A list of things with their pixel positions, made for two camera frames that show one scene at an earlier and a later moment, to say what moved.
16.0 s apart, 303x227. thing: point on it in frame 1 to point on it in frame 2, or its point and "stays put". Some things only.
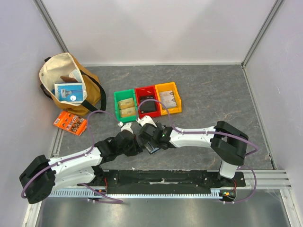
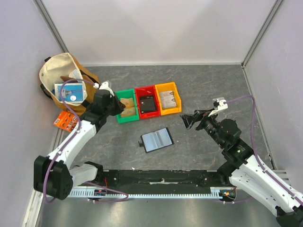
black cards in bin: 148,106 stays put
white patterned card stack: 167,98 stays put
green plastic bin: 123,95 stays put
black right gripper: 144,138 to 197,120
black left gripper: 136,149 to 120,106
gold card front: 128,111 stays put
